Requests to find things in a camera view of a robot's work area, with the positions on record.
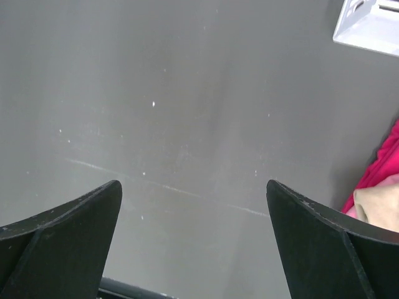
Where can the white file organizer rack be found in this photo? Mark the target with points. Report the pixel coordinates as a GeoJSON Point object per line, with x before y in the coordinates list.
{"type": "Point", "coordinates": [370, 25]}

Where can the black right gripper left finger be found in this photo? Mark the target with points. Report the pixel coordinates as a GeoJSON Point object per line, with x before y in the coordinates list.
{"type": "Point", "coordinates": [61, 252]}

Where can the pink t shirt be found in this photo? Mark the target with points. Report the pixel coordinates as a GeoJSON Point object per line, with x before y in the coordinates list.
{"type": "Point", "coordinates": [386, 162]}

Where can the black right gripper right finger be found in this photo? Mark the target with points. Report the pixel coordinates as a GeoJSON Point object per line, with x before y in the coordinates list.
{"type": "Point", "coordinates": [327, 254]}

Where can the beige t shirt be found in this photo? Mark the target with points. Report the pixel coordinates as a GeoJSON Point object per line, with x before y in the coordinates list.
{"type": "Point", "coordinates": [378, 205]}

